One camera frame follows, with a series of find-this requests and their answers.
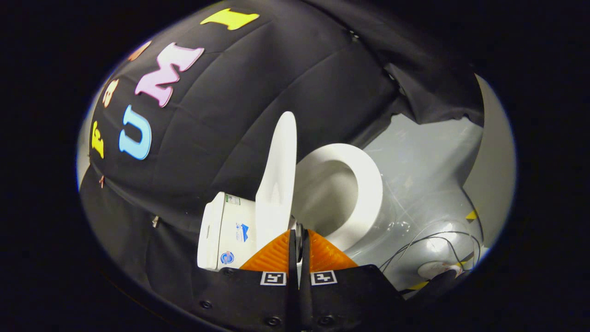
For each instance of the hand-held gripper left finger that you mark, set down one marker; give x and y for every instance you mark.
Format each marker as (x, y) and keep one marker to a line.
(258, 299)

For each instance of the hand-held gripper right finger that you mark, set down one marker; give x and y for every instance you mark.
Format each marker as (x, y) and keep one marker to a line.
(341, 299)

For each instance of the white toilet lid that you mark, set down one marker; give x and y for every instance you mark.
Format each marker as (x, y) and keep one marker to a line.
(279, 184)

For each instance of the white toilet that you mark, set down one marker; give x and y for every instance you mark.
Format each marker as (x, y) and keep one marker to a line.
(230, 216)

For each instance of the white toilet seat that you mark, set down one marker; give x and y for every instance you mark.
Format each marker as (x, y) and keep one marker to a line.
(368, 193)

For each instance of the white round object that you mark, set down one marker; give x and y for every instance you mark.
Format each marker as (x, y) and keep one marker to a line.
(435, 269)

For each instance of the silver cloth clip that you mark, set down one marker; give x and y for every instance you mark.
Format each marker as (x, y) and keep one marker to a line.
(155, 221)

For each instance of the yellow floor tape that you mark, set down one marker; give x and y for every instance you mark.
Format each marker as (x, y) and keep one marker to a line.
(471, 215)

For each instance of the black backdrop cloth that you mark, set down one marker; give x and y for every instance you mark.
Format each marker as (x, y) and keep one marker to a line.
(230, 115)

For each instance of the copper cloth clip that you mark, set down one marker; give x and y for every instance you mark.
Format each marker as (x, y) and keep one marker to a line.
(101, 181)

